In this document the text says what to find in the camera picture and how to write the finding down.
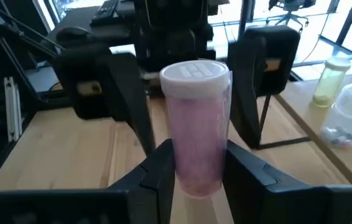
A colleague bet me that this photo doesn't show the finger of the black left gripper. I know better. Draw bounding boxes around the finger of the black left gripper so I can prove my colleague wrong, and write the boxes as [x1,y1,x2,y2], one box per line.
[230,37,269,149]
[109,53,157,155]

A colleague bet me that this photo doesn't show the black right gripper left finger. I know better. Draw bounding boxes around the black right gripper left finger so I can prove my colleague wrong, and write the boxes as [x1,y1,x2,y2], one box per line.
[0,139,176,224]

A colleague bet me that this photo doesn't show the clear medicine bottle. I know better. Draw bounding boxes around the clear medicine bottle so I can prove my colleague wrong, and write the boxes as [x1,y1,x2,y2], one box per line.
[320,83,352,149]

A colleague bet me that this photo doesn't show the white bottle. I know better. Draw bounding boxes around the white bottle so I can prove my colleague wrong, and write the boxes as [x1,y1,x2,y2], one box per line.
[312,57,352,108]

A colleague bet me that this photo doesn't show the black metal post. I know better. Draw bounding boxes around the black metal post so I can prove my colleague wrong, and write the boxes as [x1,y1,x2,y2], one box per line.
[237,0,254,40]
[334,0,352,46]

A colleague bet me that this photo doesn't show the black computer mouse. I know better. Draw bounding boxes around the black computer mouse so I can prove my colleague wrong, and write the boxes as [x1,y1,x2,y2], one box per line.
[55,26,91,44]

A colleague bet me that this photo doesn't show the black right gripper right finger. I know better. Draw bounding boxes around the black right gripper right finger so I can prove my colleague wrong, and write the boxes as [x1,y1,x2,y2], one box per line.
[224,140,352,224]

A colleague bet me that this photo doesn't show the black office chair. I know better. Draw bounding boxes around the black office chair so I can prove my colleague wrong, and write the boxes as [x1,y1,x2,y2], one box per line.
[267,0,317,27]

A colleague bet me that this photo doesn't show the white metal bars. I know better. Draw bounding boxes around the white metal bars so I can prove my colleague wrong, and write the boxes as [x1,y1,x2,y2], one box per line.
[3,76,24,143]

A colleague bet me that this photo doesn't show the black aluminium table frame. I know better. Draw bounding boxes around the black aluminium table frame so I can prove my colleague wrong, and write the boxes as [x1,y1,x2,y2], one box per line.
[0,90,80,200]

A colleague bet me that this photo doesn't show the black keyboard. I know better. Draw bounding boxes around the black keyboard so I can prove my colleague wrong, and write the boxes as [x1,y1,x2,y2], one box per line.
[89,0,121,26]

